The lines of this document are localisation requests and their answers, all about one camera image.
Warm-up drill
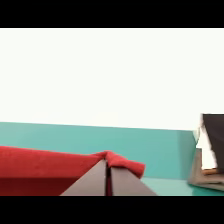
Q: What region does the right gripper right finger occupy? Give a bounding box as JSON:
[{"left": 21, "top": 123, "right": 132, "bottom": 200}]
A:
[{"left": 110, "top": 165, "right": 158, "bottom": 197}]

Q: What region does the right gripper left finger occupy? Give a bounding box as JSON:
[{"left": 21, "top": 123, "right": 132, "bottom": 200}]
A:
[{"left": 60, "top": 159, "right": 108, "bottom": 197}]

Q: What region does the red garment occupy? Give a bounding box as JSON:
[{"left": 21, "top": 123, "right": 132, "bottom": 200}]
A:
[{"left": 0, "top": 145, "right": 147, "bottom": 197}]

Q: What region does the dark garment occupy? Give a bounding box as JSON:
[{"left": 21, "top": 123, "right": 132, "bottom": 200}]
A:
[{"left": 199, "top": 113, "right": 224, "bottom": 175}]

